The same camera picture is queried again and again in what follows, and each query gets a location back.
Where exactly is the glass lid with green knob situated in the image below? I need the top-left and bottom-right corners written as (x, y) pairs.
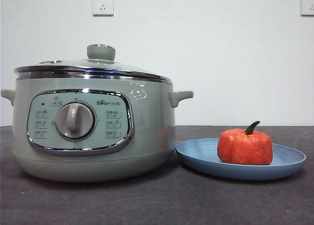
top-left (14, 44), bottom-right (171, 85)

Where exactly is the orange pumpkin with green stem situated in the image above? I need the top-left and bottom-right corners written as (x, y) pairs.
top-left (217, 120), bottom-right (274, 166)

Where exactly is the pale green electric steamer pot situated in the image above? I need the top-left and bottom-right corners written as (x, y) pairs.
top-left (0, 74), bottom-right (195, 184)

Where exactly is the blue round plate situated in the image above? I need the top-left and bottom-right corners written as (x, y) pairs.
top-left (175, 137), bottom-right (307, 181)

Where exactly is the white wall socket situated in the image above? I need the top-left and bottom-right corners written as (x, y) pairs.
top-left (92, 0), bottom-right (115, 17)
top-left (300, 0), bottom-right (314, 17)

